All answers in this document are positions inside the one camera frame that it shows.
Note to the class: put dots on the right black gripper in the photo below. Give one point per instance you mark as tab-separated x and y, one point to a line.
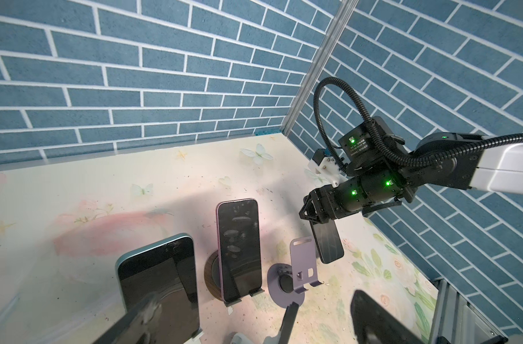
367	193

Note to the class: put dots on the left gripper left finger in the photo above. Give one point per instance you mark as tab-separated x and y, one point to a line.
139	325

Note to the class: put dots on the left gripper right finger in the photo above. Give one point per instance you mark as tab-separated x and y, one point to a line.
288	323

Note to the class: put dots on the white stand front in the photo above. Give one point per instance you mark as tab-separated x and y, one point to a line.
240	338

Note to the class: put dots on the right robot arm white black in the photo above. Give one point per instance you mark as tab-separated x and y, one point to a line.
497	169

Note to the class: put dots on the dark round phone stand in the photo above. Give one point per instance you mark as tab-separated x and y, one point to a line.
212	276

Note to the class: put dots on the phone on dark round stand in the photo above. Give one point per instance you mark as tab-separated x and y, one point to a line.
240	262

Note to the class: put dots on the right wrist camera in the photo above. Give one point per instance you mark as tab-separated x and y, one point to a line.
361	151

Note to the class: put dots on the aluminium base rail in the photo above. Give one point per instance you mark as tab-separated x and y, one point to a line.
457	321

